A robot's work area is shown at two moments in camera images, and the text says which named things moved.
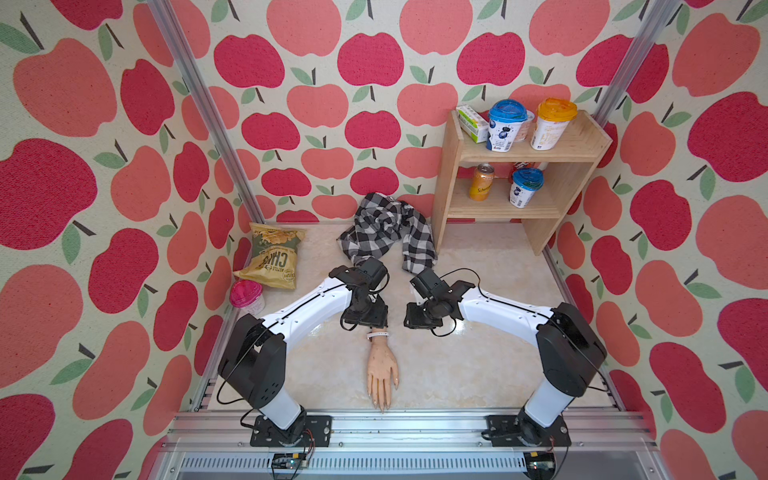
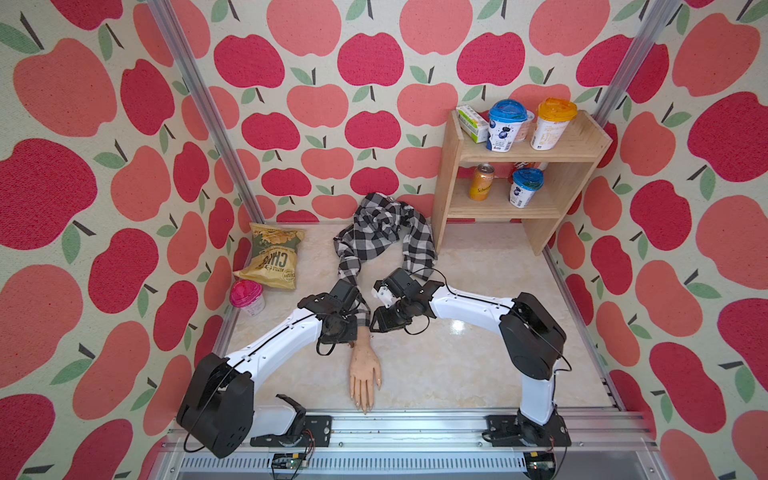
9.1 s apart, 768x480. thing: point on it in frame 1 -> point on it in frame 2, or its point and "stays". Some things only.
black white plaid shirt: x=378 y=224 stays
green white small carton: x=473 y=124 stays
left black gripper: x=380 y=319 -> x=350 y=336
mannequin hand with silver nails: x=382 y=367 -> x=364 y=369
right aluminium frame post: x=633 y=60 stays
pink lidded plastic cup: x=247 y=296 stays
